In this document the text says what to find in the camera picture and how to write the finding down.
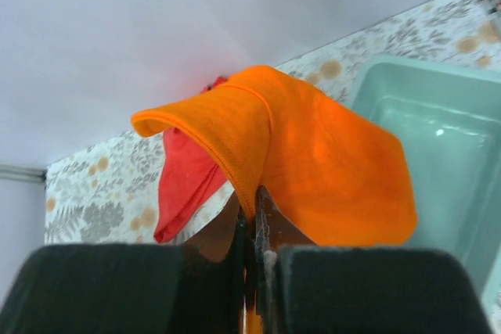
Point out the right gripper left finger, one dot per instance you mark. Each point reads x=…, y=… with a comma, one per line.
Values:
x=194, y=287

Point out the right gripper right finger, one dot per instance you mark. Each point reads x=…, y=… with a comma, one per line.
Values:
x=306, y=288

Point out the orange hat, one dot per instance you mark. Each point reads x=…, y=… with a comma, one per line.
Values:
x=340, y=178

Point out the red cloth hat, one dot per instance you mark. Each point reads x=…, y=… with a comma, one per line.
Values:
x=189, y=179

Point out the teal plastic bin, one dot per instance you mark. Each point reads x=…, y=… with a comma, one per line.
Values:
x=448, y=120

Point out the floral table mat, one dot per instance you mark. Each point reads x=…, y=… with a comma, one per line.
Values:
x=108, y=192

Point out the left corner aluminium post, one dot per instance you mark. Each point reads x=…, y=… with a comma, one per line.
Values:
x=26, y=174

